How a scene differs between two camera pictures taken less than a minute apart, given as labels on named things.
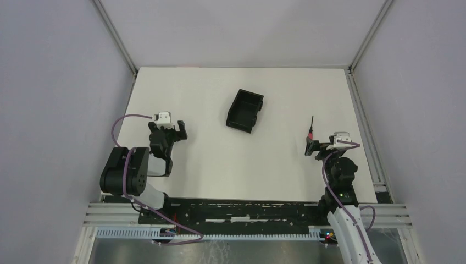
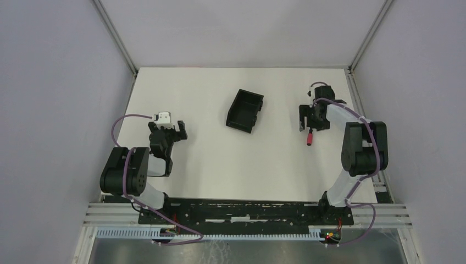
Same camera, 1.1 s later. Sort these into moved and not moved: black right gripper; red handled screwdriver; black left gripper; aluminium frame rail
Moved: black right gripper
Not moved: black left gripper; red handled screwdriver; aluminium frame rail
